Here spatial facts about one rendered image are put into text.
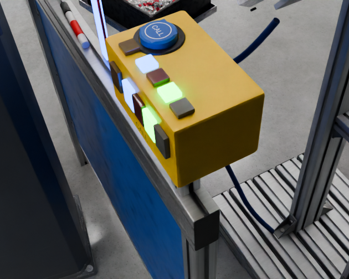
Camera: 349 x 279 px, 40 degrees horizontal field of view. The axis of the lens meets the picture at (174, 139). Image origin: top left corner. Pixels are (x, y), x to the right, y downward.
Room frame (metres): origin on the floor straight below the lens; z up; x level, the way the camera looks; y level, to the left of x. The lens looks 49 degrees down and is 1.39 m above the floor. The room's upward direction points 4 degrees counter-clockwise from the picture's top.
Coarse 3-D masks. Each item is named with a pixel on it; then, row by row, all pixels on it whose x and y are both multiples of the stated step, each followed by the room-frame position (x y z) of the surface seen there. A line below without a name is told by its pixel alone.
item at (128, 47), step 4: (128, 40) 0.40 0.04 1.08; (132, 40) 0.40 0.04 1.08; (120, 44) 0.40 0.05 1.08; (124, 44) 0.40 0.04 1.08; (128, 44) 0.40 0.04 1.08; (132, 44) 0.40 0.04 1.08; (136, 44) 0.40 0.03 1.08; (120, 48) 0.40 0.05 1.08; (124, 48) 0.39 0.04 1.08; (128, 48) 0.39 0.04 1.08; (132, 48) 0.39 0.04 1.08; (136, 48) 0.39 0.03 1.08; (140, 48) 0.39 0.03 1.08; (124, 52) 0.39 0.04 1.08; (128, 52) 0.39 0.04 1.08; (132, 52) 0.39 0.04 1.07
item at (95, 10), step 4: (92, 0) 0.64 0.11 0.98; (92, 4) 0.65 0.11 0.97; (96, 4) 0.63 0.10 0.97; (96, 8) 0.63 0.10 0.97; (96, 12) 0.63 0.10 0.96; (96, 16) 0.64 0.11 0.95; (96, 20) 0.64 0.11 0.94; (96, 24) 0.65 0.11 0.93; (100, 24) 0.63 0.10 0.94; (100, 28) 0.63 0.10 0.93; (100, 32) 0.63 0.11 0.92; (100, 36) 0.64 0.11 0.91; (100, 40) 0.64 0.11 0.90; (104, 40) 0.63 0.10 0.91; (100, 44) 0.65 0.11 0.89; (104, 44) 0.63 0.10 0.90; (104, 48) 0.63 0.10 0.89; (104, 52) 0.63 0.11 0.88; (104, 56) 0.64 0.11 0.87
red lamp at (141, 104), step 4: (132, 96) 0.34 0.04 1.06; (136, 96) 0.34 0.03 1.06; (132, 100) 0.34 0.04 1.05; (136, 100) 0.34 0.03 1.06; (140, 100) 0.34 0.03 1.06; (136, 104) 0.34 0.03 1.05; (140, 104) 0.33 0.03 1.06; (144, 104) 0.33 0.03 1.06; (136, 108) 0.34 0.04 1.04; (140, 108) 0.33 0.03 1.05; (136, 112) 0.34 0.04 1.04; (140, 112) 0.33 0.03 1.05; (136, 116) 0.34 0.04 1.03; (140, 116) 0.33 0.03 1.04; (140, 120) 0.33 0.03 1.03
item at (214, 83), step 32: (128, 32) 0.43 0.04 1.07; (192, 32) 0.42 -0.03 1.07; (128, 64) 0.37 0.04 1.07; (160, 64) 0.37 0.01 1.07; (192, 64) 0.37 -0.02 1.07; (224, 64) 0.36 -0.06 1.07; (160, 96) 0.32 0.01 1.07; (192, 96) 0.32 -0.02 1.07; (224, 96) 0.32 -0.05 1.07; (256, 96) 0.32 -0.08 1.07; (192, 128) 0.29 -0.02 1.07; (224, 128) 0.30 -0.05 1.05; (256, 128) 0.32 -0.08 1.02; (160, 160) 0.31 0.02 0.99; (192, 160) 0.28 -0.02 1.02; (224, 160) 0.30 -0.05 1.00
